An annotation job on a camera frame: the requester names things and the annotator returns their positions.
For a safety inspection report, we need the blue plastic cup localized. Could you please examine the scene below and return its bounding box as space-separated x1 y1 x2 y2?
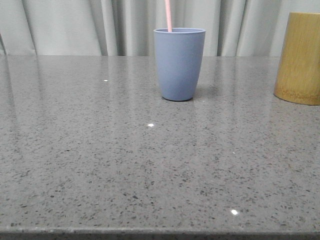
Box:
153 28 206 102

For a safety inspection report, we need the pink chopstick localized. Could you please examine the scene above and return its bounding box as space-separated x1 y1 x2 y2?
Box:
164 0 173 33

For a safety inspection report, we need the yellow bamboo cup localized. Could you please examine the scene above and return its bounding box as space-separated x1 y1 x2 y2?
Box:
274 12 320 106

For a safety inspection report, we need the grey pleated curtain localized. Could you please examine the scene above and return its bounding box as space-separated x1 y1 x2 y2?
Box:
0 0 320 57

